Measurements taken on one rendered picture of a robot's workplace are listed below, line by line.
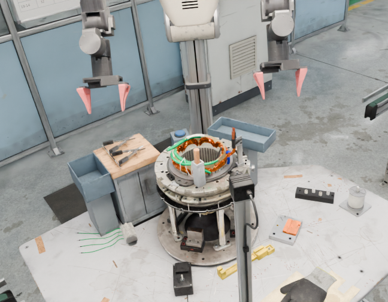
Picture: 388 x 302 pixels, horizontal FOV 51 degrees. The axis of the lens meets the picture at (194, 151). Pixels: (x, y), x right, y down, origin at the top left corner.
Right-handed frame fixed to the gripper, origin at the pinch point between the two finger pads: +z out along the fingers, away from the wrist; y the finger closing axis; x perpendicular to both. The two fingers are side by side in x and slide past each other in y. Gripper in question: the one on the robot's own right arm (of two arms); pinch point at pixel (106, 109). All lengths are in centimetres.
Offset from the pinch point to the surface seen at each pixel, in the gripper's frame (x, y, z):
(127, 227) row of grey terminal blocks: 34, -6, 44
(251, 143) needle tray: 38, 44, 16
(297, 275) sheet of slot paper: 16, 54, 59
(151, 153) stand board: 34.3, 6.3, 16.4
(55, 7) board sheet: 189, -81, -84
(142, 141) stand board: 42.0, 1.9, 12.1
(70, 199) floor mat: 175, -80, 58
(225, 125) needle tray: 55, 35, 9
